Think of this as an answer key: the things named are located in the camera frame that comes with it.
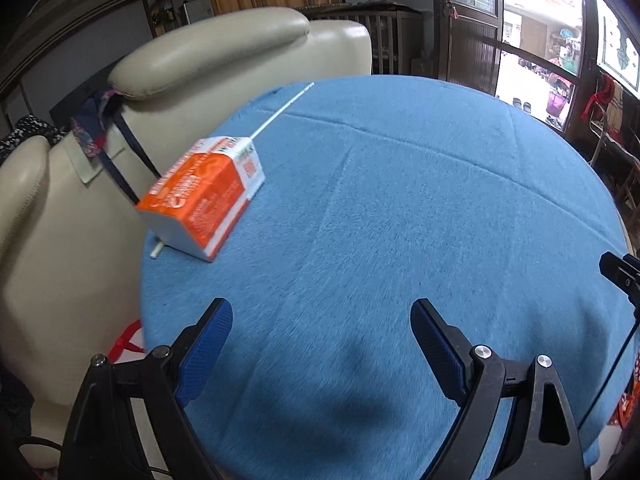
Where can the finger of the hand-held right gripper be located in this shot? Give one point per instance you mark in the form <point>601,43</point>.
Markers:
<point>622,272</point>

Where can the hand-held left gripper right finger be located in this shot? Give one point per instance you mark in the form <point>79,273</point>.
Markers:
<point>440,350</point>

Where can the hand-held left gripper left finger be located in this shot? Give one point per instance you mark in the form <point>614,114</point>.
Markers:
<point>205,350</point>

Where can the blue tablecloth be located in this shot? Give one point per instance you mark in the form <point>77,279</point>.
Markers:
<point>375,210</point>

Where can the orange and white carton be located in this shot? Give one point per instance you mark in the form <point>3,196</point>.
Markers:
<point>200,195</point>

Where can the red hanging cloth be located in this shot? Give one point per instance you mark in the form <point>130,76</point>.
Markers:
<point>597,95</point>

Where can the purple bag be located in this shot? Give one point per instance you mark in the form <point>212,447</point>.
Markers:
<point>558,104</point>

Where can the pair of shoes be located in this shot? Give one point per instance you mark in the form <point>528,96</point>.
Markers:
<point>521,105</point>

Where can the wooden stained glass door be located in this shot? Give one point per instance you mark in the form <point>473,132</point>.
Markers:
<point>620,45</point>
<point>470,45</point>

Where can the dark floral cloth bag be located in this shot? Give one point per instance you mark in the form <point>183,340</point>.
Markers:
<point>90,135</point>

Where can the long white stick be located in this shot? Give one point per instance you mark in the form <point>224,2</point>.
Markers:
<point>285,107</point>

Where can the black white speckled cloth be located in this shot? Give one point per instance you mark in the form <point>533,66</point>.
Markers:
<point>25,132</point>

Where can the cream leather sofa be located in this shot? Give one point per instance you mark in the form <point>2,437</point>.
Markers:
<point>225,45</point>

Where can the wooden crib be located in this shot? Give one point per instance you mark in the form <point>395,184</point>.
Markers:
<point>395,35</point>

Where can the white air conditioner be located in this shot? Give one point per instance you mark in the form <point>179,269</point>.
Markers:
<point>197,10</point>

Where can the wooden display cabinet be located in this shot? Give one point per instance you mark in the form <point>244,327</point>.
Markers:
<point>162,10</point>

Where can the metal frame chair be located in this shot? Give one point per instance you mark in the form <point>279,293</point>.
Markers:
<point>607,135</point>

